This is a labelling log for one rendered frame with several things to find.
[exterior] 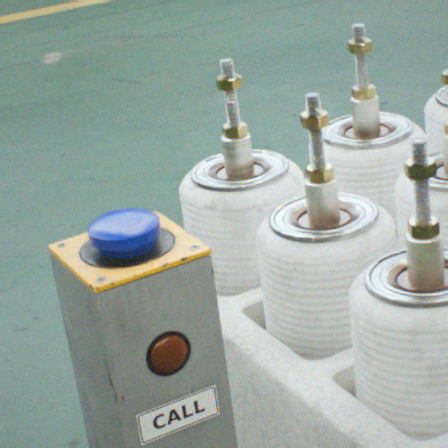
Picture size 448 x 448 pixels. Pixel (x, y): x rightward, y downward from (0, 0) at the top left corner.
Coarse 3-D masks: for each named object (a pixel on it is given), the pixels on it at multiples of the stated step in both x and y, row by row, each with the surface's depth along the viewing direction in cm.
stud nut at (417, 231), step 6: (432, 216) 71; (408, 222) 70; (414, 222) 70; (432, 222) 70; (438, 222) 70; (408, 228) 71; (414, 228) 70; (420, 228) 69; (426, 228) 69; (432, 228) 70; (438, 228) 70; (414, 234) 70; (420, 234) 70; (426, 234) 70; (432, 234) 70; (438, 234) 70
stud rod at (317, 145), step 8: (312, 96) 77; (312, 104) 78; (320, 104) 78; (312, 112) 78; (320, 112) 78; (320, 128) 78; (312, 136) 79; (320, 136) 79; (312, 144) 79; (320, 144) 79; (312, 152) 79; (320, 152) 79; (312, 160) 79; (320, 160) 79; (312, 168) 80; (320, 168) 79
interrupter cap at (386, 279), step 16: (384, 256) 74; (400, 256) 74; (368, 272) 72; (384, 272) 72; (400, 272) 73; (368, 288) 71; (384, 288) 71; (400, 288) 70; (416, 288) 71; (432, 288) 70; (400, 304) 69; (416, 304) 68; (432, 304) 68
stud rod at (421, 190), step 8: (416, 144) 68; (424, 144) 68; (416, 152) 68; (424, 152) 68; (416, 160) 68; (424, 160) 68; (416, 184) 69; (424, 184) 69; (416, 192) 69; (424, 192) 69; (416, 200) 69; (424, 200) 69; (416, 208) 70; (424, 208) 69; (416, 216) 70; (424, 216) 70
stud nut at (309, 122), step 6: (300, 114) 79; (306, 114) 78; (324, 114) 78; (300, 120) 79; (306, 120) 78; (312, 120) 78; (318, 120) 78; (324, 120) 78; (306, 126) 78; (312, 126) 78; (318, 126) 78; (324, 126) 78
